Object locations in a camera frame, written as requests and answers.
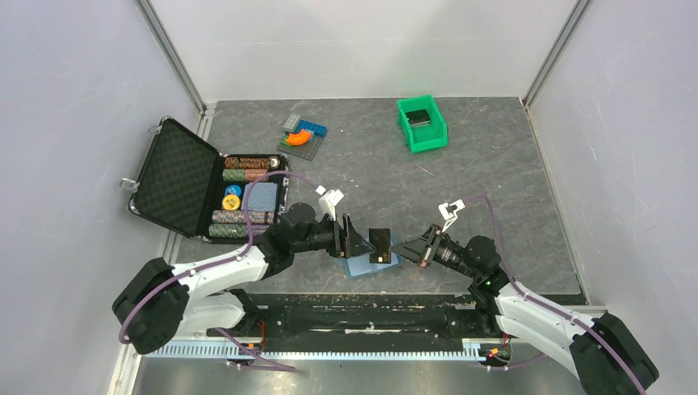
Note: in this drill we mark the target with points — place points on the blue leather card holder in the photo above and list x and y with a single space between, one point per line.
356 262

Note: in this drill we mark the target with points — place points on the blue poker chip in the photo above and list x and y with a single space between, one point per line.
233 189

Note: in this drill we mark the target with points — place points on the top poker chip row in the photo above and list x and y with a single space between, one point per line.
246 163

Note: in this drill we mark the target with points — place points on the right aluminium corner post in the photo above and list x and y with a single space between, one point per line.
555 52

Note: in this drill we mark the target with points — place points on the blue playing card deck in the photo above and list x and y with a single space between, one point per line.
261 197

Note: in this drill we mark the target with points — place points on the yellow poker chip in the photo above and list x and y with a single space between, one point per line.
231 202

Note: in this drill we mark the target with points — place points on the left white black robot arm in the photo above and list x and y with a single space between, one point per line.
164 301

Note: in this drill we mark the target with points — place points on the black poker chip case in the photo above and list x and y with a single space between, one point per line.
180 183

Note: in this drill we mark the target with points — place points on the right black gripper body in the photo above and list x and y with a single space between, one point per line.
442 251

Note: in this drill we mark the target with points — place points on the bottom poker chip row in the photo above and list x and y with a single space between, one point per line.
234 231

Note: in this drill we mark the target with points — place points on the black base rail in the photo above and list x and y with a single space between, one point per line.
363 322

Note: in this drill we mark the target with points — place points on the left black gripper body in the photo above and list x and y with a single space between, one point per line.
328 237

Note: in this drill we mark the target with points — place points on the green plastic bin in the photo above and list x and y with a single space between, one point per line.
428 138

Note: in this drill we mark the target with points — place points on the white dealer button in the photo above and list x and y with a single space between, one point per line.
274 162

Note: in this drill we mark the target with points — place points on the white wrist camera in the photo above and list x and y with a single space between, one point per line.
449 212
328 200

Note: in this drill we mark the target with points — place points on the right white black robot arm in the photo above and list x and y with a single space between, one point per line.
601 352

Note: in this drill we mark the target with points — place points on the black object in bin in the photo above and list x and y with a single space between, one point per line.
418 118

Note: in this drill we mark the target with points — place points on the grey lego brick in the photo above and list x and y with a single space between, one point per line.
291 123

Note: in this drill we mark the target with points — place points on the blue lego brick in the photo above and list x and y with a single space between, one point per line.
315 128

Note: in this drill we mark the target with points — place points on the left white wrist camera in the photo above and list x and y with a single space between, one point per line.
328 200

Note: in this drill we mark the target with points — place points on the poker chip row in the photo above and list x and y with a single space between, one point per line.
234 231
246 163
241 217
244 175

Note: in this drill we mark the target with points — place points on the grey lego baseplate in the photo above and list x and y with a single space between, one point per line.
307 151

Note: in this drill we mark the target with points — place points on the aluminium corner post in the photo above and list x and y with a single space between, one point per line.
555 52
168 48

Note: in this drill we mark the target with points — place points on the orange curved lego piece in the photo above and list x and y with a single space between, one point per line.
298 138

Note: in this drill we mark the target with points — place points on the white toothed cable strip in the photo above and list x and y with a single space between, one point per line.
224 349

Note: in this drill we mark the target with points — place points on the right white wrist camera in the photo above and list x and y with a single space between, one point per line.
449 212

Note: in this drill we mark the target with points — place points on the left aluminium corner post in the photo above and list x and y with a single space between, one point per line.
168 48

